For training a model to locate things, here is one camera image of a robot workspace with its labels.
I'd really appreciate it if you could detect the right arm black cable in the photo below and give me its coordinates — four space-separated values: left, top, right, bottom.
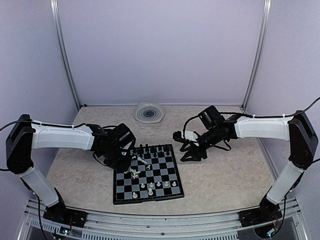
181 97 320 141

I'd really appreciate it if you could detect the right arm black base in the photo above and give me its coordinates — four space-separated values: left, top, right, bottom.
238 198 283 227

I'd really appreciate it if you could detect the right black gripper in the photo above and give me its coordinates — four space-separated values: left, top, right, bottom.
180 126 222 162

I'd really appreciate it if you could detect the white bishop piece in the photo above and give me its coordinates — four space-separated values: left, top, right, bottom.
129 168 141 179

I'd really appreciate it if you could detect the right aluminium frame post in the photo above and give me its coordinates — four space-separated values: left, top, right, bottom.
241 0 272 111

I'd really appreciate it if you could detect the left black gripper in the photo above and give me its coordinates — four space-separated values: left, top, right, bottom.
103 145 133 173

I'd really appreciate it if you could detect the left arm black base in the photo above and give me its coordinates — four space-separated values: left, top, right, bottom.
43 201 88 228

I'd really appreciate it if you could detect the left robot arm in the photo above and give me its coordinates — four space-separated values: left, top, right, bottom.
5 114 136 223

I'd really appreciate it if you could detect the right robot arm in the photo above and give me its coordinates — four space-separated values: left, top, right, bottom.
173 105 319 222

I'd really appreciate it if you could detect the front aluminium rail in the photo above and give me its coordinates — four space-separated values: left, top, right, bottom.
14 198 311 240

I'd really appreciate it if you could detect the left aluminium frame post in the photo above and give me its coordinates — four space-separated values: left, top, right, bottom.
50 0 82 111

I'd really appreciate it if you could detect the aluminium frame post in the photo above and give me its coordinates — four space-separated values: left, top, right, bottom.
241 0 272 111
50 0 82 111

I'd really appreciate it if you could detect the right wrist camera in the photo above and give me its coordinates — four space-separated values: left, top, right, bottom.
172 130 199 143

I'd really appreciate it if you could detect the black white chess board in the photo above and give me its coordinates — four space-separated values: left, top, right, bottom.
113 144 185 205

